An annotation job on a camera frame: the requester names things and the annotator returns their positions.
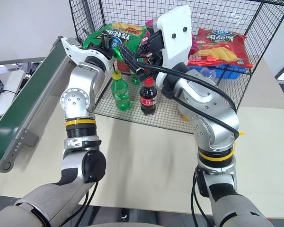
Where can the green soda bottle yellow cap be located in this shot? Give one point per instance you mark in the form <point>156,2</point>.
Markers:
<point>120,94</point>

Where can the yellow item behind arm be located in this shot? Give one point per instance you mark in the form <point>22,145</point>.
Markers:
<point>185,117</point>

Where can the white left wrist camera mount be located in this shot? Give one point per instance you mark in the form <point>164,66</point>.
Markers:
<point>78,52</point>

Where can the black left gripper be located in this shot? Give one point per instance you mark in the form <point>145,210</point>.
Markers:
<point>100,50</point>

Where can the dark rounded robot base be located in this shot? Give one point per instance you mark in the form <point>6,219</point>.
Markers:
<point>142,217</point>

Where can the magenta snack bag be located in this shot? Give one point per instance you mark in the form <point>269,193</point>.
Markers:
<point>148,23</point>

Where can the red chips bag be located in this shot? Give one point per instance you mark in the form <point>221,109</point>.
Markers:
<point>217,49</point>

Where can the blue plastic basket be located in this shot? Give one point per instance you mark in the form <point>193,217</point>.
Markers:
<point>227,72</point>

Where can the green conveyor belt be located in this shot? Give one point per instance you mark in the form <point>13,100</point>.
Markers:
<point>21,104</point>

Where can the cola bottle red cap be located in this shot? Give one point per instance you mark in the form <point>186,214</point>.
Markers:
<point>148,99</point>

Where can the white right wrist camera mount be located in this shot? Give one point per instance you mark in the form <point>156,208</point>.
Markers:
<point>176,45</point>

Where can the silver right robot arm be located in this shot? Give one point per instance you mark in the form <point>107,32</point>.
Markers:
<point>210,111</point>

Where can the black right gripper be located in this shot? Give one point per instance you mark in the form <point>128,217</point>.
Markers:
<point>156,41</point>

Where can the green chips bag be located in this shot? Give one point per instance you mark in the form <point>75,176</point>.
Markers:
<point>130,37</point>

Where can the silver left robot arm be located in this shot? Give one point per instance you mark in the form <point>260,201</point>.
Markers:
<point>79,80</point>

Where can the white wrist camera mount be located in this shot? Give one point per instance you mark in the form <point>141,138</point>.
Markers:
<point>176,45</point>
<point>78,52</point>

